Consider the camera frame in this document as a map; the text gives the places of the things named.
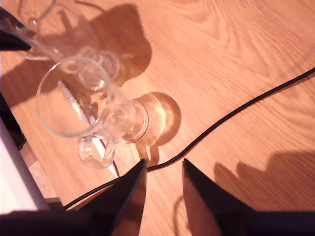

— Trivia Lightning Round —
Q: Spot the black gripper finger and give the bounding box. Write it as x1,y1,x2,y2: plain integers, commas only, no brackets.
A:
0,6,35,34
80,158,148,236
183,158,256,236
0,31,32,52

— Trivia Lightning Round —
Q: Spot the small clear glass cup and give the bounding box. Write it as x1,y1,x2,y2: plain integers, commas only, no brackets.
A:
14,0,121,88
35,55,150,170

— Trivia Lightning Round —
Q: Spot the white flat panel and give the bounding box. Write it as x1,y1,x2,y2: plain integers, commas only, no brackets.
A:
0,117,51,212

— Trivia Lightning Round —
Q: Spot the long black table cable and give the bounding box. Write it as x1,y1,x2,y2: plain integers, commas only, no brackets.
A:
63,66,315,211

